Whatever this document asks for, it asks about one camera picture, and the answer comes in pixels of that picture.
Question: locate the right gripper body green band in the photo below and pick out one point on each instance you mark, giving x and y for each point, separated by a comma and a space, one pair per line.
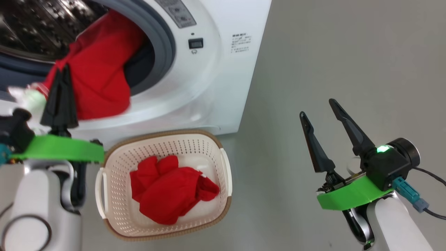
352, 197

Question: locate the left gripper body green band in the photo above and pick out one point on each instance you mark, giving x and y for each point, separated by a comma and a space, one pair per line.
62, 148

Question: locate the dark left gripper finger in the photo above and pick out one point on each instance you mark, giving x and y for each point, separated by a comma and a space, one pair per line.
68, 108
54, 108

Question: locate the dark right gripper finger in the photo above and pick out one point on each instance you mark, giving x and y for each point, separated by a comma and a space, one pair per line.
355, 137
318, 153

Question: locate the red garment with white trim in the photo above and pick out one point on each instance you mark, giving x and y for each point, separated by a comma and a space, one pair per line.
101, 69

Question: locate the plain red garment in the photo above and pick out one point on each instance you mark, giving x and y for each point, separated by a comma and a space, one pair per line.
167, 191

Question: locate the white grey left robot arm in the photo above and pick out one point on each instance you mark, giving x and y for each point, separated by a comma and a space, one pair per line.
31, 202

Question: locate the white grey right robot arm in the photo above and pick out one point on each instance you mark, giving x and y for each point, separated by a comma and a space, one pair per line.
393, 226

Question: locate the stainless steel washing machine drum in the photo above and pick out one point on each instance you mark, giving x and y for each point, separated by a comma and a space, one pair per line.
35, 24

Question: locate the cream basket with brown rim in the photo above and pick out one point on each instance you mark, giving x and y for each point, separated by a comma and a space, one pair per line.
118, 216

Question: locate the white front-load washing machine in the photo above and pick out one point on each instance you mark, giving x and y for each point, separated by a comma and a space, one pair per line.
216, 87

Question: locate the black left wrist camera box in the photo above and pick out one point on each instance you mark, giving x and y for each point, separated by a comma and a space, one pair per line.
17, 129

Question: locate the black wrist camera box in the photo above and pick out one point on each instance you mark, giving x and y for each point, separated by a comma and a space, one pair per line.
17, 129
390, 167

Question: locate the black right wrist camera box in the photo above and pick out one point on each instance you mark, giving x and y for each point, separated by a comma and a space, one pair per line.
390, 167

